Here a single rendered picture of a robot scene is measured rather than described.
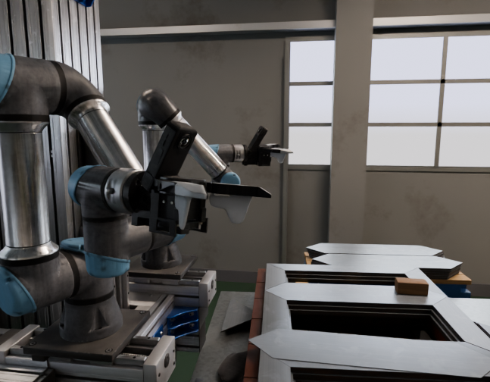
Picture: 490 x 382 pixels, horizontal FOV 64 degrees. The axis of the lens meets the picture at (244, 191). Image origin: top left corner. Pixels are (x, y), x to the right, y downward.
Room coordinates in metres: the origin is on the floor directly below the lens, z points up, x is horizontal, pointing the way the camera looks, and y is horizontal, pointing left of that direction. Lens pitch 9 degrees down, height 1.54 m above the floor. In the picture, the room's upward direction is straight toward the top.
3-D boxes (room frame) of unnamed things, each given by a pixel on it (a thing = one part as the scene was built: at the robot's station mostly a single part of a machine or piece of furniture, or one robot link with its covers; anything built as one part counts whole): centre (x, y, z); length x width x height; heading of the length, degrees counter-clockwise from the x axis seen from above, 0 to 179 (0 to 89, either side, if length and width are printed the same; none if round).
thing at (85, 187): (0.68, 0.25, 1.43); 0.11 x 0.08 x 0.09; 56
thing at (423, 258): (2.10, -0.75, 0.82); 0.80 x 0.40 x 0.06; 85
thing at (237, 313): (1.69, 0.02, 0.70); 0.39 x 0.12 x 0.04; 175
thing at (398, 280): (1.56, -0.69, 0.89); 0.12 x 0.06 x 0.05; 81
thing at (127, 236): (0.69, 0.24, 1.34); 0.11 x 0.08 x 0.11; 146
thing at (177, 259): (1.43, 0.31, 1.09); 0.15 x 0.15 x 0.10
